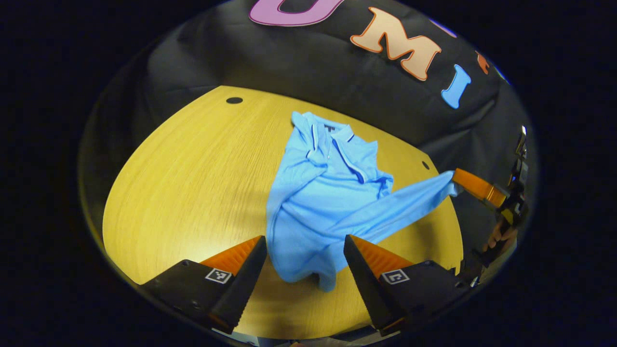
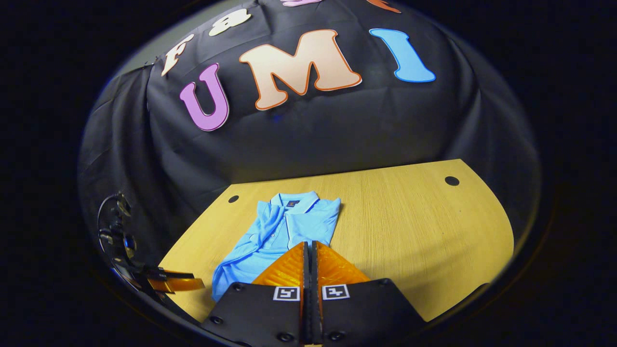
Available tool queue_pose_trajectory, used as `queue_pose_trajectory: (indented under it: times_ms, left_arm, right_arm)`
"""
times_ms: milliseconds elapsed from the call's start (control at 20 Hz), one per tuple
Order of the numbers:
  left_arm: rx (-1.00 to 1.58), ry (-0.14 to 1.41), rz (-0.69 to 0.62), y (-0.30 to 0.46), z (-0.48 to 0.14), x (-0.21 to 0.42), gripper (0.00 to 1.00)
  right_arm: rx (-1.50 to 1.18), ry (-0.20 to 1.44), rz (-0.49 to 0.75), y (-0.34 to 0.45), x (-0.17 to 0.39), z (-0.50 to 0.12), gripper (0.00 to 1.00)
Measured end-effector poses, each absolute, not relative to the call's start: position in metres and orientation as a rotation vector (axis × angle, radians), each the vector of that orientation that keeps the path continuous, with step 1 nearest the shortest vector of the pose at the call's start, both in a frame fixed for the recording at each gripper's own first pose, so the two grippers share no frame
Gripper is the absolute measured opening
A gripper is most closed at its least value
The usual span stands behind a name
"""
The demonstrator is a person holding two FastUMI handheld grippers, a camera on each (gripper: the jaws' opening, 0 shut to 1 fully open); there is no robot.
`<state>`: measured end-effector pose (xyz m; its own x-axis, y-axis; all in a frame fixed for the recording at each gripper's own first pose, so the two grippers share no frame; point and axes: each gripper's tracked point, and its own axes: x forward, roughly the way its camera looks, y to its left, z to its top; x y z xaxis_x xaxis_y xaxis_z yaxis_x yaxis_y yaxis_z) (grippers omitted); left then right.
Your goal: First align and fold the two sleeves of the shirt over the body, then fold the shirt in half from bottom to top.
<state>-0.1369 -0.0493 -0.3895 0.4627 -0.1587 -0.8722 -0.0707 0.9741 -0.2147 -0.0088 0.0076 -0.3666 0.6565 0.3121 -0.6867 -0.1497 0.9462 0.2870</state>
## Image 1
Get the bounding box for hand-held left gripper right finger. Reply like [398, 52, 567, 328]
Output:
[343, 234, 475, 337]

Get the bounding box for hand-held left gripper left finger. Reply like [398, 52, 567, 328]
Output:
[140, 235, 268, 334]

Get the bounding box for light blue polo T-shirt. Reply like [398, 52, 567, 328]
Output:
[265, 111, 461, 292]

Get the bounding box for black backdrop cloth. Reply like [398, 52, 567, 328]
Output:
[80, 0, 538, 251]

